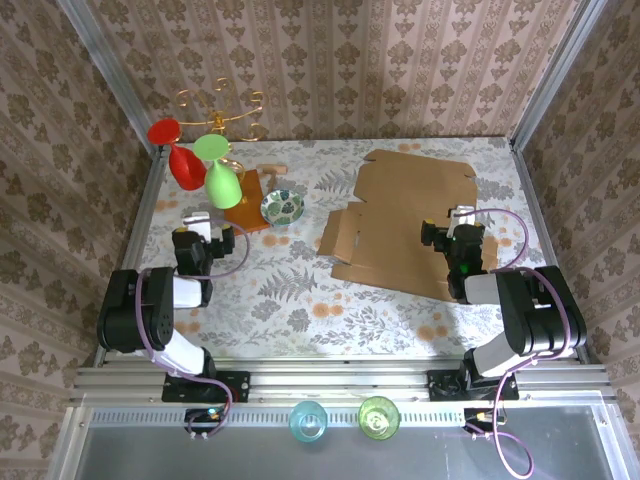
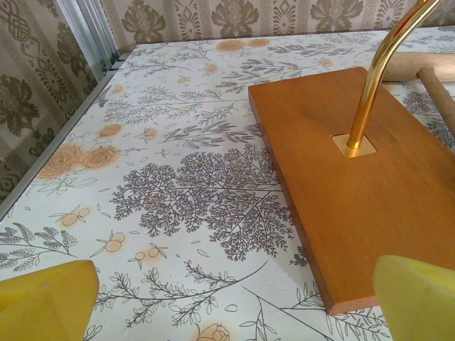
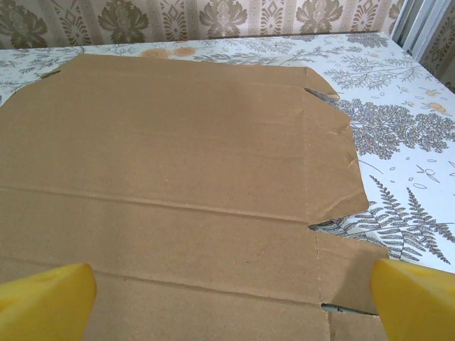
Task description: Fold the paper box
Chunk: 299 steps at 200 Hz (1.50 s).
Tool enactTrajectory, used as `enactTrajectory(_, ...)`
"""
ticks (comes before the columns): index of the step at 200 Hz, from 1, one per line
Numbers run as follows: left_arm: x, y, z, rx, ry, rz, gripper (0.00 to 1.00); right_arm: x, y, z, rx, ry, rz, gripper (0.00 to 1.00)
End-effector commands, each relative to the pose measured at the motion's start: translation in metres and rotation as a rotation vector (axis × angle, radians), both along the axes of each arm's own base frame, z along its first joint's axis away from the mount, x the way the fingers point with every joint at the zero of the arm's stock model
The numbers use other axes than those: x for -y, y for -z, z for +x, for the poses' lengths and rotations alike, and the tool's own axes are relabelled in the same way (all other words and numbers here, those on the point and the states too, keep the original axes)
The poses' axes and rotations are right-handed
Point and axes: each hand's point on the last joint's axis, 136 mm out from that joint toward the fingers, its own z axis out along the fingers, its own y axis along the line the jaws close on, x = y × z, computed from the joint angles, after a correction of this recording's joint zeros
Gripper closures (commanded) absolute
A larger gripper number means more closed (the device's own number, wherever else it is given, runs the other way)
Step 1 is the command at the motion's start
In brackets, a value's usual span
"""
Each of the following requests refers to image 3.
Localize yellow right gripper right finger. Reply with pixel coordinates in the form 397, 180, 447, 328
369, 258, 455, 341

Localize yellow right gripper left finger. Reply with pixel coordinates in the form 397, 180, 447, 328
0, 262, 97, 341

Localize brown cardboard box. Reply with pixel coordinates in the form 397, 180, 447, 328
0, 53, 390, 341

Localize aluminium frame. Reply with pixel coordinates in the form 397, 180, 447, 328
390, 0, 455, 68

